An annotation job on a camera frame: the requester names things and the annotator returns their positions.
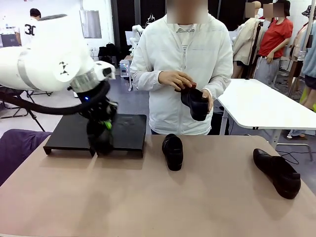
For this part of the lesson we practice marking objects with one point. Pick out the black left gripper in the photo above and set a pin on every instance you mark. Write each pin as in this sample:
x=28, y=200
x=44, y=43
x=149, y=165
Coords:
x=96, y=108

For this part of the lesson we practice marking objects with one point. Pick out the black leather shoe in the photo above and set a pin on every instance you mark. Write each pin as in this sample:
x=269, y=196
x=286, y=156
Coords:
x=197, y=106
x=102, y=143
x=172, y=155
x=276, y=172

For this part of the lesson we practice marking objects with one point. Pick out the person's left forearm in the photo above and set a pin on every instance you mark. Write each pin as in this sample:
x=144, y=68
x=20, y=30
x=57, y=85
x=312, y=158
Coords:
x=219, y=87

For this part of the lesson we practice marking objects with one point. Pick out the person's right forearm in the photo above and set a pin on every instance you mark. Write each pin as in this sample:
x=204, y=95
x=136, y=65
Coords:
x=145, y=84

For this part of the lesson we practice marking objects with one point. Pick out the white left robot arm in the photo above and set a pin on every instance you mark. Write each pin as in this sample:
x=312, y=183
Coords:
x=37, y=61

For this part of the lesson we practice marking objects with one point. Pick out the person's right hand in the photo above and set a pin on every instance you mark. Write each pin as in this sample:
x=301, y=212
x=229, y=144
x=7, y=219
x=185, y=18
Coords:
x=172, y=77

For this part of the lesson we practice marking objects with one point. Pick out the person's left hand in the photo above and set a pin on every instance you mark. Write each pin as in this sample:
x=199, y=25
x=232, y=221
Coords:
x=209, y=101

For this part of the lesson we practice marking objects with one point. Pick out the lit computer case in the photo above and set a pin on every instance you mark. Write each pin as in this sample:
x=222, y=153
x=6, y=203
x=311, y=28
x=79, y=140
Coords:
x=124, y=69

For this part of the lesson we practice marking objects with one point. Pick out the black backpack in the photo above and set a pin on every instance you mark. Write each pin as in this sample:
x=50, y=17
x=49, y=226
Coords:
x=108, y=51

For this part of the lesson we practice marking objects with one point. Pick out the person in white jacket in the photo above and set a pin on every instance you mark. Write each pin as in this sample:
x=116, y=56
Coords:
x=168, y=49

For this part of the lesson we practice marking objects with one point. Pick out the small white background robot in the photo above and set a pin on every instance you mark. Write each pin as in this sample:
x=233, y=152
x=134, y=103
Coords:
x=135, y=32

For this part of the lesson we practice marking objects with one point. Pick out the person in white jersey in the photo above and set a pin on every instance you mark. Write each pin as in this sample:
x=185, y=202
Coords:
x=29, y=32

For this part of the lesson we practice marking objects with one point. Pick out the grey computer monitor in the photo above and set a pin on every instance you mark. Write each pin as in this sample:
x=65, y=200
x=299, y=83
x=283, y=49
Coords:
x=8, y=40

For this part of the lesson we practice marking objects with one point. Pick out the white table with legs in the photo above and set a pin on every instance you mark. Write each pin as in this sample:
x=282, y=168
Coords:
x=259, y=103

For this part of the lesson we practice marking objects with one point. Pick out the mannequin in beige coat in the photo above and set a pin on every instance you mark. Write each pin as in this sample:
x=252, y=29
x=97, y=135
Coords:
x=247, y=42

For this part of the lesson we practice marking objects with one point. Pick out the mannequin in red shirt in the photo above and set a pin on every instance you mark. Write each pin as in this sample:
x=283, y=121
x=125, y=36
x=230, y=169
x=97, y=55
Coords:
x=274, y=37

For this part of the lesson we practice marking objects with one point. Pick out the silver clothes rack pole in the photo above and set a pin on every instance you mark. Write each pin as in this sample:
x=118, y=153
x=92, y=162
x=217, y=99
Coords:
x=301, y=55

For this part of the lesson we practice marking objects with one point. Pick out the mannequin in blue top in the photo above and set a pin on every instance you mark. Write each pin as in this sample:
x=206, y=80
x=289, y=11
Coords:
x=311, y=61

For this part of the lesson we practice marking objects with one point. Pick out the dark bucket hat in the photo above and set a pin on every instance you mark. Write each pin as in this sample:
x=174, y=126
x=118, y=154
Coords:
x=309, y=11

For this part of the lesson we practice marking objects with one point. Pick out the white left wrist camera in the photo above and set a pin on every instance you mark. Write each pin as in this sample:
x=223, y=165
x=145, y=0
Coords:
x=106, y=71

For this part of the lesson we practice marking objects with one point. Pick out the black metal frame chair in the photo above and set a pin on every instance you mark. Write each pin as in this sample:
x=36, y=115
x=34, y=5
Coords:
x=14, y=108

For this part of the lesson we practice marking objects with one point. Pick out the metal wall panel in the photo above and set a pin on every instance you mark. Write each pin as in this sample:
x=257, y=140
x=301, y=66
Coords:
x=90, y=24

